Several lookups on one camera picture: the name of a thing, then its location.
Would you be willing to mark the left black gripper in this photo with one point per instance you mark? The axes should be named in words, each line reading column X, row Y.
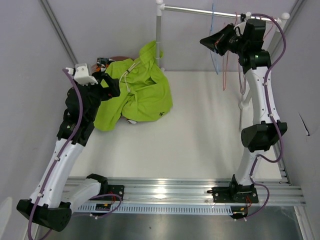
column 113, row 90

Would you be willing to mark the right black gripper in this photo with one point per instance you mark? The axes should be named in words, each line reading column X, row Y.
column 217, row 41

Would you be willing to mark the pink hanger with black shorts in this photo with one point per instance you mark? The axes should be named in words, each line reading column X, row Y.
column 225, row 63

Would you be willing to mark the camouflage patterned shorts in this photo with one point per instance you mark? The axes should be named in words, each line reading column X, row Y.
column 123, row 69

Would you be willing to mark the lime green shorts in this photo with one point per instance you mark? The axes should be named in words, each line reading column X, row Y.
column 145, row 94

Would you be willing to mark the pink hanger with navy shorts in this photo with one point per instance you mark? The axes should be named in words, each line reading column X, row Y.
column 242, row 80

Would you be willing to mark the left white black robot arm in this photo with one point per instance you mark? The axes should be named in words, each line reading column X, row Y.
column 48, row 206

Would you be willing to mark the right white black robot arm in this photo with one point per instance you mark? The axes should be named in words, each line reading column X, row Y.
column 246, row 41

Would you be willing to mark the translucent pink plastic basket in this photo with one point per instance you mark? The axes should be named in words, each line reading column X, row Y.
column 102, row 63

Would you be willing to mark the white metal clothes rack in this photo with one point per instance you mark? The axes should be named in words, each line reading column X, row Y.
column 280, row 24

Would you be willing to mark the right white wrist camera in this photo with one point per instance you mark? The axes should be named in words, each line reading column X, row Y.
column 244, row 17

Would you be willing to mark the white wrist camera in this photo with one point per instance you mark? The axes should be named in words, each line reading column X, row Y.
column 81, row 74
column 244, row 17

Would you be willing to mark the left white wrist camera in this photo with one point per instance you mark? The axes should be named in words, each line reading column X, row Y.
column 81, row 74

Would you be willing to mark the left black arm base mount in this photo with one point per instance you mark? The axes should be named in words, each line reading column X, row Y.
column 111, row 194

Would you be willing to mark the aluminium extrusion rail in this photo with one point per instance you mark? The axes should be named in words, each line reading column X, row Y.
column 179, row 191

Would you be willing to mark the grey slotted cable duct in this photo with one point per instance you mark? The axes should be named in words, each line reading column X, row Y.
column 134, row 208

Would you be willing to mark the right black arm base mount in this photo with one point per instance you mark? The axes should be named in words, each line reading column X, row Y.
column 234, row 193

